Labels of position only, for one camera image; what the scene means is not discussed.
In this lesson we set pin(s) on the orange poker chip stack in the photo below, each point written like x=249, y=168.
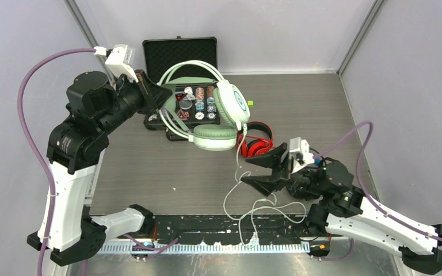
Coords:
x=199, y=103

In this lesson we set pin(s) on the grey round disc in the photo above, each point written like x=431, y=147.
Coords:
x=185, y=104

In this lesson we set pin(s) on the mint green headphones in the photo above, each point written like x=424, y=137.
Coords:
x=230, y=103

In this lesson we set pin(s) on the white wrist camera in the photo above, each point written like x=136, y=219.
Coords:
x=299, y=152
x=119, y=60

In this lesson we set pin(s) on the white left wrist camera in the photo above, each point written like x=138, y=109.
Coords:
x=119, y=60

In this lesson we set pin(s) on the black blue headphones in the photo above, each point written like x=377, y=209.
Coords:
x=299, y=192

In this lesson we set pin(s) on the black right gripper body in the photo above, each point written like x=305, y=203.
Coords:
x=287, y=167

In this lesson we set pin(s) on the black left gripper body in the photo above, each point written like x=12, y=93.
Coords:
x=132, y=95

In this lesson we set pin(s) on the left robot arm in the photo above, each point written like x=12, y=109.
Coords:
x=75, y=146

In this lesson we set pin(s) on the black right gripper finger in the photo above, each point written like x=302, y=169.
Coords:
x=264, y=184
x=271, y=159

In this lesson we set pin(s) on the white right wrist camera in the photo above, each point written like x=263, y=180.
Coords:
x=299, y=152

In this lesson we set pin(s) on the black poker chip case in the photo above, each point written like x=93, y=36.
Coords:
x=161, y=54

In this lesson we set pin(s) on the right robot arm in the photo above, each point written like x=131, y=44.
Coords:
x=341, y=208

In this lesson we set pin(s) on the brown poker chip stack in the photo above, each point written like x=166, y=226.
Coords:
x=211, y=106

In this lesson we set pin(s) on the red headphones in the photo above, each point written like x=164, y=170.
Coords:
x=256, y=145

